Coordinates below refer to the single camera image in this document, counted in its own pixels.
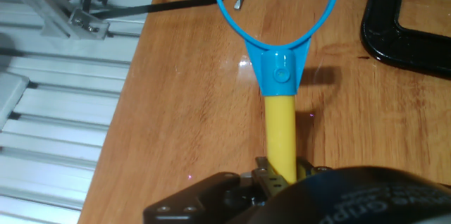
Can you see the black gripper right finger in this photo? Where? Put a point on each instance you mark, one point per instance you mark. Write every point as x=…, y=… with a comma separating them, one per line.
x=306, y=167

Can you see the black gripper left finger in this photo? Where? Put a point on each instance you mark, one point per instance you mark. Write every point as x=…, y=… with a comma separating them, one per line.
x=211, y=196

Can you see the blue toy shovel yellow shaft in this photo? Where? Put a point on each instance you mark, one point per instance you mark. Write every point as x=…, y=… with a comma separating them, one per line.
x=280, y=76

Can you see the black C-clamp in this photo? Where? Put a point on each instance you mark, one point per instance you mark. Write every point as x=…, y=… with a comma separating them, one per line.
x=387, y=37

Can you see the frame post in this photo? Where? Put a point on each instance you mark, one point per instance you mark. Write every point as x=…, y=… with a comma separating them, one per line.
x=56, y=9

